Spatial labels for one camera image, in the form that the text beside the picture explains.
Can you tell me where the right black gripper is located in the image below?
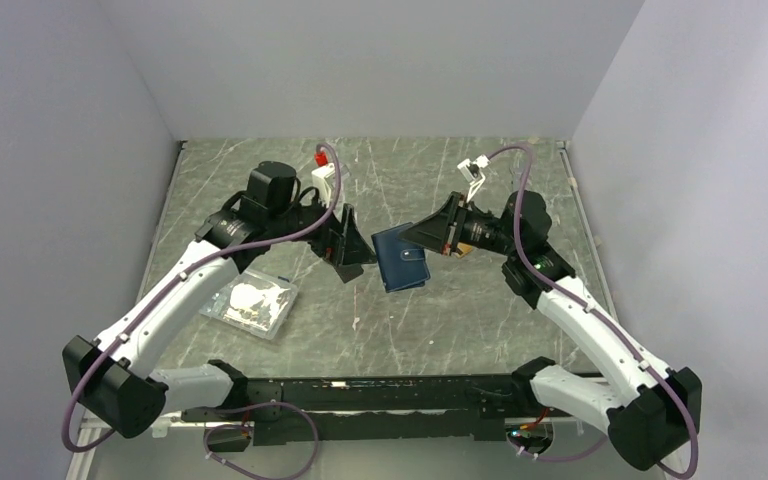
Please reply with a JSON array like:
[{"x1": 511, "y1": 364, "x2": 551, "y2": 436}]
[{"x1": 397, "y1": 192, "x2": 519, "y2": 257}]

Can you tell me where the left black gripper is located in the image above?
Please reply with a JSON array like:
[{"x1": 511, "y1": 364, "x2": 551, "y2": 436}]
[{"x1": 269, "y1": 190, "x2": 378, "y2": 266}]

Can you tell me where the blue leather card holder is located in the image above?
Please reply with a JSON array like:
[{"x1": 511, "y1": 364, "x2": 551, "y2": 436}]
[{"x1": 371, "y1": 222, "x2": 431, "y2": 293}]

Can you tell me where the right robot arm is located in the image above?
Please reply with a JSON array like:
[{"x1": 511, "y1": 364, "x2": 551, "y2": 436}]
[{"x1": 399, "y1": 191, "x2": 703, "y2": 479}]

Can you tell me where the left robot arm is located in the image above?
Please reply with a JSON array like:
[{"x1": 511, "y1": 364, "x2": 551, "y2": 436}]
[{"x1": 62, "y1": 160, "x2": 375, "y2": 438}]

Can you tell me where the clear plastic screw box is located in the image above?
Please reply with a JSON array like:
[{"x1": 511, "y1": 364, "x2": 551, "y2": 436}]
[{"x1": 199, "y1": 269, "x2": 299, "y2": 341}]

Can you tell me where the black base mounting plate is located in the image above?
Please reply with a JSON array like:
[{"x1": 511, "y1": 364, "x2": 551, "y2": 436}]
[{"x1": 180, "y1": 374, "x2": 575, "y2": 446}]

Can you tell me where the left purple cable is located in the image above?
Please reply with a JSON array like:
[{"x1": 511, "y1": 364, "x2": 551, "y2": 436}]
[{"x1": 60, "y1": 142, "x2": 344, "y2": 480}]

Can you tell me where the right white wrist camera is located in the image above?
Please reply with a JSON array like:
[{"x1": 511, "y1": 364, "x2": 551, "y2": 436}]
[{"x1": 457, "y1": 155, "x2": 489, "y2": 203}]

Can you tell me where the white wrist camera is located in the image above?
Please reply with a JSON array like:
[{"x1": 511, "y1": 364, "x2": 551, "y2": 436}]
[
  {"x1": 457, "y1": 155, "x2": 489, "y2": 203},
  {"x1": 311, "y1": 149, "x2": 344, "y2": 207}
]

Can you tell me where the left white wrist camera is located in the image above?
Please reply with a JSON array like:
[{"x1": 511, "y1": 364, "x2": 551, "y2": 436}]
[{"x1": 311, "y1": 149, "x2": 344, "y2": 207}]

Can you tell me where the aluminium frame rail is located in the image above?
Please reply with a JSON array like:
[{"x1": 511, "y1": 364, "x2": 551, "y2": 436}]
[{"x1": 81, "y1": 375, "x2": 668, "y2": 438}]

